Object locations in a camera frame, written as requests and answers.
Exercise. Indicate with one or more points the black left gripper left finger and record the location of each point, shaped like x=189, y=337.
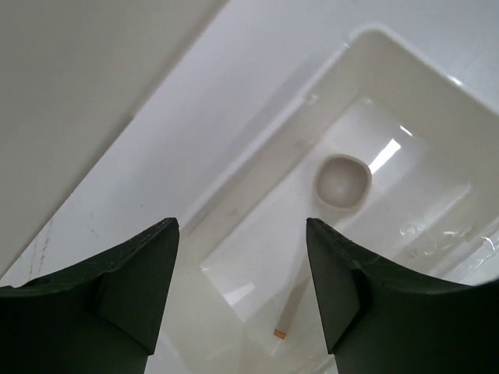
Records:
x=101, y=315

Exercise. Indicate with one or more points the beige ceramic spoon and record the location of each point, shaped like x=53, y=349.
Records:
x=340, y=186

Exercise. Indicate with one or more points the white spoon container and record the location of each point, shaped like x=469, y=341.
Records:
x=432, y=149

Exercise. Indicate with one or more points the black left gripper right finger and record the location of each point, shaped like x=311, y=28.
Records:
x=381, y=317

